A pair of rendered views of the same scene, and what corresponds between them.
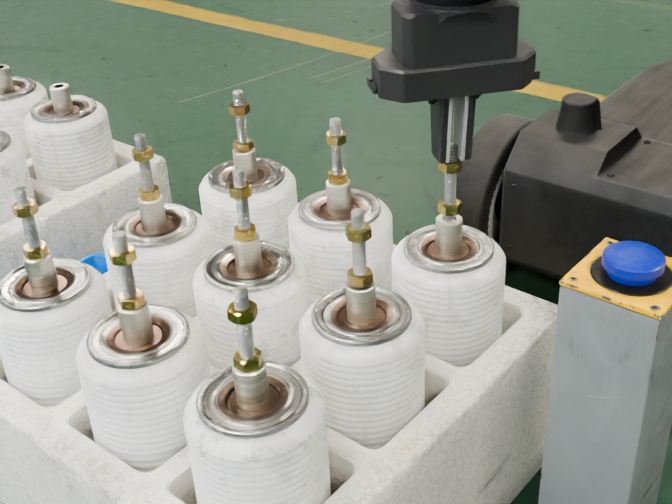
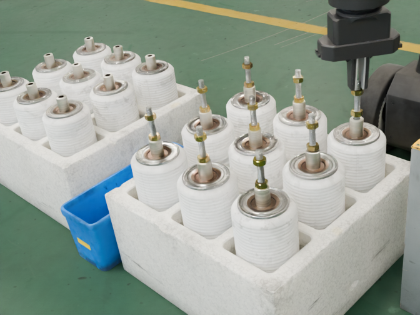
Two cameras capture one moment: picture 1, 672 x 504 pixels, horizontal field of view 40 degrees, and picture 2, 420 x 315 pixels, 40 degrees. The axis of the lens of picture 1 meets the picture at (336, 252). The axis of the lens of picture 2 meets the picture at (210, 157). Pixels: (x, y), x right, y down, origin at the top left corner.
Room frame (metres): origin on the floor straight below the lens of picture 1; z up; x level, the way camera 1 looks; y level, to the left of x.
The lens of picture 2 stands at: (-0.21, 0.03, 0.75)
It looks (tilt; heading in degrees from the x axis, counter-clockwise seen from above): 31 degrees down; 8
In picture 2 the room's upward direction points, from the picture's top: 8 degrees counter-clockwise
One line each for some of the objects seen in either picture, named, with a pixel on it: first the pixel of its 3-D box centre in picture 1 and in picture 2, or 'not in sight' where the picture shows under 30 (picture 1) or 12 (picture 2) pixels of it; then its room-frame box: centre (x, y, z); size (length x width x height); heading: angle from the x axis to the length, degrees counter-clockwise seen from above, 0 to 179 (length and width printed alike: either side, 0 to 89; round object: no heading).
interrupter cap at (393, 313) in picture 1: (361, 315); (313, 165); (0.56, -0.02, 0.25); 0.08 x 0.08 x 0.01
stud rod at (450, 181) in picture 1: (450, 187); (357, 102); (0.65, -0.09, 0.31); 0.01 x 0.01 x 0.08
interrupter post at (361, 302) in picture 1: (360, 301); (312, 159); (0.56, -0.02, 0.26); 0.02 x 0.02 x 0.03
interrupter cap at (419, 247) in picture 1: (448, 248); (356, 134); (0.65, -0.09, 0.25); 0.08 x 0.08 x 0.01
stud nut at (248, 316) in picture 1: (242, 311); (259, 160); (0.47, 0.06, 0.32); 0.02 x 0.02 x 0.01; 78
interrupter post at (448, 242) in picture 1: (448, 235); (356, 127); (0.65, -0.09, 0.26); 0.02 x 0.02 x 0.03
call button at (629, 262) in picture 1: (632, 266); not in sight; (0.50, -0.20, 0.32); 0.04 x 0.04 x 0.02
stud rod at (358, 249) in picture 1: (359, 256); (312, 136); (0.56, -0.02, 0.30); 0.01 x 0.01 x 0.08
